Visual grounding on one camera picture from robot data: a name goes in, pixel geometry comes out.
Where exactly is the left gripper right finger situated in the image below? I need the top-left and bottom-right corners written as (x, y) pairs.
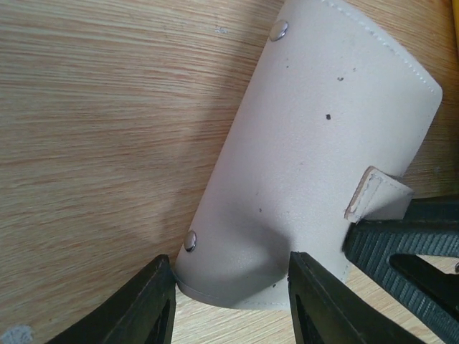
top-left (288, 252), bottom-right (422, 344)

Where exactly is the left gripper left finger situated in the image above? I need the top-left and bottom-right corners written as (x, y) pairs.
top-left (49, 254), bottom-right (176, 343)

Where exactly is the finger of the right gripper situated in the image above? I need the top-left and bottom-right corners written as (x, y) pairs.
top-left (344, 195), bottom-right (458, 343)

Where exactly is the beige card holder wallet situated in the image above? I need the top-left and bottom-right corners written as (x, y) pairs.
top-left (175, 1), bottom-right (443, 310)

